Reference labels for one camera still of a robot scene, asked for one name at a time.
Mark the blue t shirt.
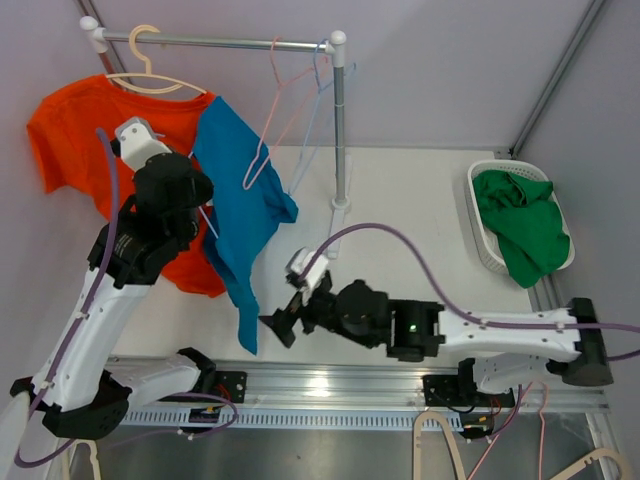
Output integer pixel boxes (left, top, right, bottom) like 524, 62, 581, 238
193, 97, 298, 355

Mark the green t shirt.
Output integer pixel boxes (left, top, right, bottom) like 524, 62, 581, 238
472, 170, 571, 289

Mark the light blue wire hanger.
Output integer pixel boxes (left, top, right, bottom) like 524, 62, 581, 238
288, 47, 334, 196

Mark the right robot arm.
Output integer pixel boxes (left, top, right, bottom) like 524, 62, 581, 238
261, 274, 613, 405

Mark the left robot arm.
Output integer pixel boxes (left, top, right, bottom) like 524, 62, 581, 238
10, 152, 216, 440

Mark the cream plastic hanger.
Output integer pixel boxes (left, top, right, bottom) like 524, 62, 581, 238
106, 24, 207, 96

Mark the cream hanger bottom middle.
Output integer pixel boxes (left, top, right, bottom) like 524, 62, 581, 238
412, 410, 469, 480

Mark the cream hanger bottom left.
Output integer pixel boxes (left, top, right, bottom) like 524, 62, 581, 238
59, 440, 103, 480

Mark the cream hanger bottom right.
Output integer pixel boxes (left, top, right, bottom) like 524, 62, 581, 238
551, 448, 631, 480

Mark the white clothes rack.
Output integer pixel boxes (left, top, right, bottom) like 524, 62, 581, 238
79, 16, 353, 260

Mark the white perforated basket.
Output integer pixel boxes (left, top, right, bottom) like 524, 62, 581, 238
466, 160, 575, 288

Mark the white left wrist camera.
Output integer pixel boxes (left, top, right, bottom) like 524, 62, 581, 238
111, 117, 171, 172

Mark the aluminium mounting rail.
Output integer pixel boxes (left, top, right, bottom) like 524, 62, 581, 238
121, 361, 609, 431

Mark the pink wire hanger below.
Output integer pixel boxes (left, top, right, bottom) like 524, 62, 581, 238
466, 381, 550, 480

